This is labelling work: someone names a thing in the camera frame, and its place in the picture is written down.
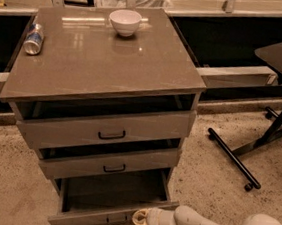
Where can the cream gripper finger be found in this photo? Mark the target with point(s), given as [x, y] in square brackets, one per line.
[140, 217]

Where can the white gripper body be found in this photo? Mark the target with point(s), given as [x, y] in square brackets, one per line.
[153, 217]

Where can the grey bottom drawer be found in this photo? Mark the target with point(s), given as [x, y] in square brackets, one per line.
[111, 199]

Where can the grey drawer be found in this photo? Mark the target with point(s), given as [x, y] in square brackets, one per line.
[111, 199]
[111, 163]
[55, 133]

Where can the grey middle drawer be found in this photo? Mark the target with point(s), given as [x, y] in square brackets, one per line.
[111, 163]

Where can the grey drawer cabinet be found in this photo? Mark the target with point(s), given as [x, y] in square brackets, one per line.
[86, 70]

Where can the grey top drawer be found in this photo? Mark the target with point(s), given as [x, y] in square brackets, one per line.
[55, 133]

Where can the white ceramic bowl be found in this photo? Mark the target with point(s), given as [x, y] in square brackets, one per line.
[125, 22]

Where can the black rolling side table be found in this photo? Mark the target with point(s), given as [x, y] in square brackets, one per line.
[272, 55]

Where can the crushed soda can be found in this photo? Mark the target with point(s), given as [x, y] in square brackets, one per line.
[34, 39]

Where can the clear plastic bin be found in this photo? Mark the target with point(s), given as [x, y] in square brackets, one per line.
[133, 3]

